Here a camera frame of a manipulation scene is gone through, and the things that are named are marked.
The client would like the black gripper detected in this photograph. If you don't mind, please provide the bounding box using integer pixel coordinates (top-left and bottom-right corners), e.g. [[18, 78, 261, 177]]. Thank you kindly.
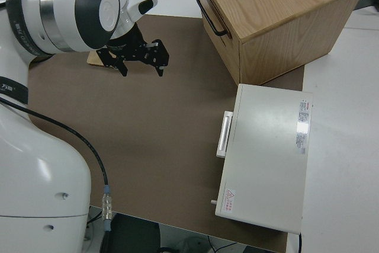
[[97, 25, 171, 78]]

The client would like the small wooden block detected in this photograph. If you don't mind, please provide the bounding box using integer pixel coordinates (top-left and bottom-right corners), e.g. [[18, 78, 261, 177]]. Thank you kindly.
[[86, 50, 105, 67]]

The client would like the brown table mat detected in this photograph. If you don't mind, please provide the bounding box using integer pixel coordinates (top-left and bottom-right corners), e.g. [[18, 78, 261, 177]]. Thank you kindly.
[[25, 14, 306, 248]]

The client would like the white toaster oven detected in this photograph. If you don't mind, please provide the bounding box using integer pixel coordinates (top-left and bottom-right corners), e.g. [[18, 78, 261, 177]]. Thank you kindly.
[[209, 83, 314, 235]]

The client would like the light wooden box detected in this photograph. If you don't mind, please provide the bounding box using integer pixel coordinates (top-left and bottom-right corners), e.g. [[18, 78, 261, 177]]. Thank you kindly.
[[192, 0, 367, 87]]

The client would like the black stand base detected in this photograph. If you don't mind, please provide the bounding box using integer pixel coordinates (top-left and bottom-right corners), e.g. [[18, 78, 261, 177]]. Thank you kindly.
[[99, 213, 162, 253]]

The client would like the black box handle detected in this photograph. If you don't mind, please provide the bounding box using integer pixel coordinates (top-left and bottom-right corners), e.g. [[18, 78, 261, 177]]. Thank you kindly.
[[195, 0, 233, 39]]

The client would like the black cable with metal connector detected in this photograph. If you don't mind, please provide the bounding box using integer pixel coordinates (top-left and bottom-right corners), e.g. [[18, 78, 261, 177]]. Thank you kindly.
[[0, 95, 114, 233]]

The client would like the toaster oven door handle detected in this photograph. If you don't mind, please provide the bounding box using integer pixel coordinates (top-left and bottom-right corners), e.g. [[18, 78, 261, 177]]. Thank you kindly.
[[216, 110, 234, 159]]

